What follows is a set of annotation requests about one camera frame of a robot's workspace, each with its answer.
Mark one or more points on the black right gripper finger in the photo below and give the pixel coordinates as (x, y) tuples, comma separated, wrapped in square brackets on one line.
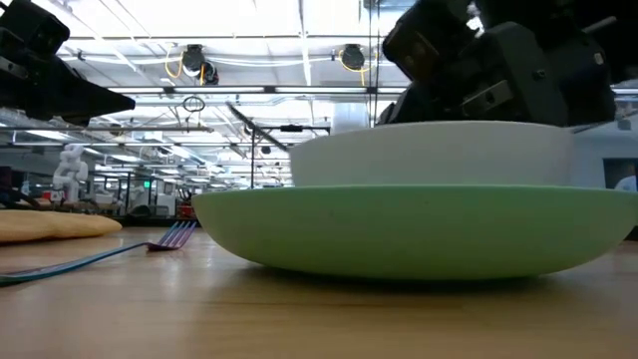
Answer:
[(391, 114), (423, 107)]

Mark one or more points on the white bowl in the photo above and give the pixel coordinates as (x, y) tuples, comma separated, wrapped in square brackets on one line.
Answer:
[(428, 157)]

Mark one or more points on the green plate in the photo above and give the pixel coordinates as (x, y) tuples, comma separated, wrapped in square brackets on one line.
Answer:
[(414, 234)]

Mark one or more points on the iridescent metal fork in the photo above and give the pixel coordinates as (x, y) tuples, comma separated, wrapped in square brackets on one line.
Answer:
[(172, 242)]

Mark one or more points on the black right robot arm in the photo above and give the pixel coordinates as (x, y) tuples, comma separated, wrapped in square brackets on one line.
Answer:
[(548, 10)]

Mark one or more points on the white building column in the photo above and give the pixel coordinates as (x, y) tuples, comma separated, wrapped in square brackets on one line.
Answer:
[(350, 117)]

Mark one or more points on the red box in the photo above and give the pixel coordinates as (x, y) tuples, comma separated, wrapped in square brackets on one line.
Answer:
[(52, 196)]

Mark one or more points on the tan cloth napkin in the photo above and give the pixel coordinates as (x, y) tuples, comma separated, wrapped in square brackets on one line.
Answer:
[(50, 224)]

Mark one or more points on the person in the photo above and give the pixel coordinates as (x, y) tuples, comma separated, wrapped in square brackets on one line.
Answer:
[(628, 183)]

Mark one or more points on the long ceiling light bar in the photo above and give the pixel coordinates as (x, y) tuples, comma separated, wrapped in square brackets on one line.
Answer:
[(249, 90)]

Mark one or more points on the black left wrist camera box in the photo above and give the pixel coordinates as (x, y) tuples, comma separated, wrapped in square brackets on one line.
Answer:
[(35, 30)]

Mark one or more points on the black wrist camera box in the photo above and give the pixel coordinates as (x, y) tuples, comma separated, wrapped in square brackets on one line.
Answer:
[(35, 30), (428, 40)]

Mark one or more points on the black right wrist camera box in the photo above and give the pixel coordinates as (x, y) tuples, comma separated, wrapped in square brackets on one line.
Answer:
[(428, 40)]

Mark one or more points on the dark wall window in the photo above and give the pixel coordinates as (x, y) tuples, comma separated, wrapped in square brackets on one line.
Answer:
[(610, 172)]

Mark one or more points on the black metal stand frame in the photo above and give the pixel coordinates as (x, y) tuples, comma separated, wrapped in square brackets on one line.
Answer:
[(252, 159)]

